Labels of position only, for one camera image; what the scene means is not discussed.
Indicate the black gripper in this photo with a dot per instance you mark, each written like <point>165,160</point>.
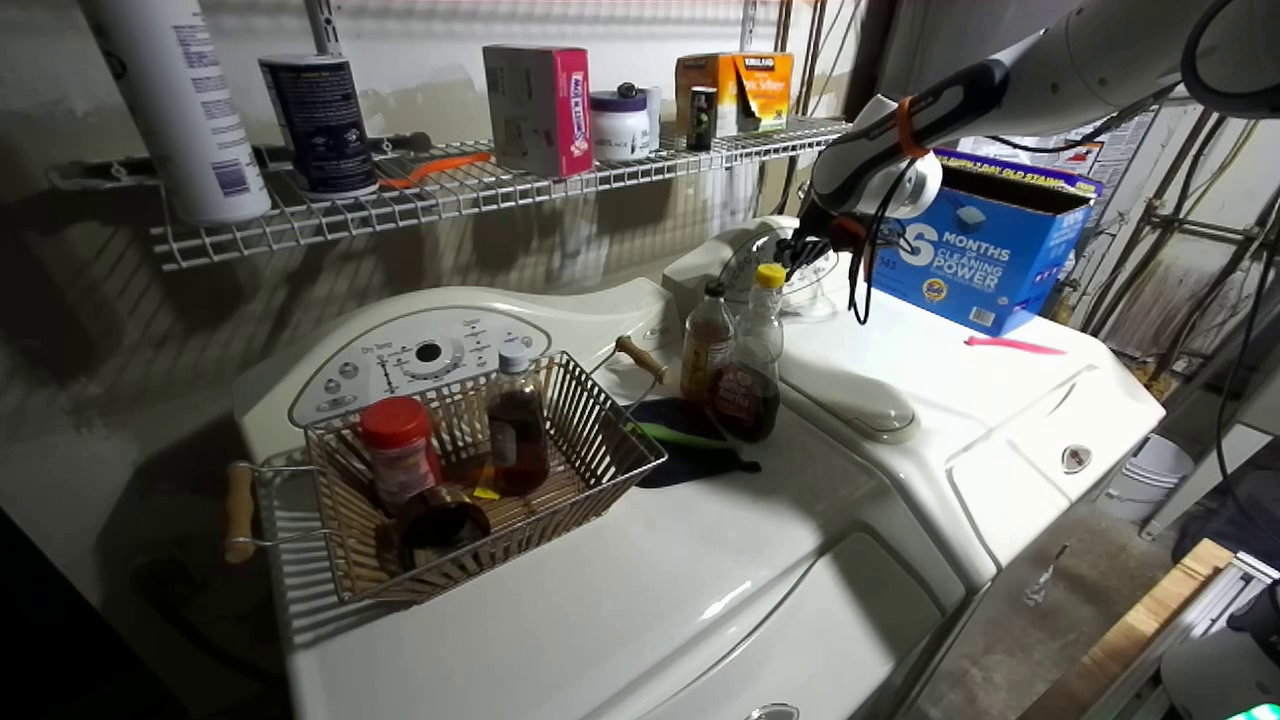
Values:
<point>827,228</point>

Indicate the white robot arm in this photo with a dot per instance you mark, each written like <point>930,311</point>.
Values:
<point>1094,63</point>

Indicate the white right washing machine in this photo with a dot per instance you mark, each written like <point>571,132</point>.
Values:
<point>960,459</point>

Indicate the white washing machine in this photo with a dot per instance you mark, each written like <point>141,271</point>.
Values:
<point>960,459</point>
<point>793,585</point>

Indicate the white left washing machine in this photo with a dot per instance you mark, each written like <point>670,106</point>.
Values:
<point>793,585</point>

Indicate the clear bottle yellow cap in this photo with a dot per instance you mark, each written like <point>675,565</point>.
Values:
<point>746,384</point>

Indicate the orange Kirkland box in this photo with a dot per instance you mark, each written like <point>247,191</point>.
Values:
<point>749,88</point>

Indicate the clear bottle brown liquid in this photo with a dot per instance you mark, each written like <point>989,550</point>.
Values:
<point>705,337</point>

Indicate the small black box on shelf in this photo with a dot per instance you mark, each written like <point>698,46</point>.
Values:
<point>702,123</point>

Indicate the blue orange detergent box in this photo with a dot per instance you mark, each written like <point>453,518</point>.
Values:
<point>992,246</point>

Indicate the pink pen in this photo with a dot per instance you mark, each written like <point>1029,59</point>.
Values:
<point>1012,345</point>

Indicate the white jar dark lid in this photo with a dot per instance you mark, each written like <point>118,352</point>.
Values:
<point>623,123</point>

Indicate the pink grey box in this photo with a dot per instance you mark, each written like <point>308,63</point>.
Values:
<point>536,103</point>

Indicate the dark sauce bottle in basket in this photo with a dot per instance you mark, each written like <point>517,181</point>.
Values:
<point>517,425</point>

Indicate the red lid spice jar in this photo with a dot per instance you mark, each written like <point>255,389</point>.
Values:
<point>397,443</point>

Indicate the dark cylindrical container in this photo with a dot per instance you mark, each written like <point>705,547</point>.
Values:
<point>319,109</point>

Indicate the white tall spray can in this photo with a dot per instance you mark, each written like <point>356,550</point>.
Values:
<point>165,64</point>

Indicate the wire basket with wooden handles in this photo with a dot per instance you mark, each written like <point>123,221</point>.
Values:
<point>443,494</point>

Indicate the white wire shelf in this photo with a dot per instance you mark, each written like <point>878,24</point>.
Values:
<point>456,195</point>

